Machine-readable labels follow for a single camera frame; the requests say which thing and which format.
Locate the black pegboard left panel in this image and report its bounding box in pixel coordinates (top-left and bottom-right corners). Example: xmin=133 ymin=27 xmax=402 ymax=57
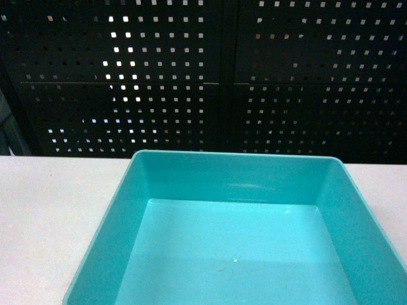
xmin=1 ymin=1 xmax=223 ymax=158

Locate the teal plastic bin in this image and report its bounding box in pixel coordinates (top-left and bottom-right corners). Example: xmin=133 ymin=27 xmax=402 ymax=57
xmin=63 ymin=150 xmax=406 ymax=304

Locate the black pegboard right panel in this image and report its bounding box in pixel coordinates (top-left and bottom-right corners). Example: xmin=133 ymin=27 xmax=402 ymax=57
xmin=229 ymin=1 xmax=406 ymax=164

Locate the black pegboard panel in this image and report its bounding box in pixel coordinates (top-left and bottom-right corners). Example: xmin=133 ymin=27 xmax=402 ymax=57
xmin=1 ymin=1 xmax=223 ymax=158
xmin=229 ymin=1 xmax=406 ymax=164

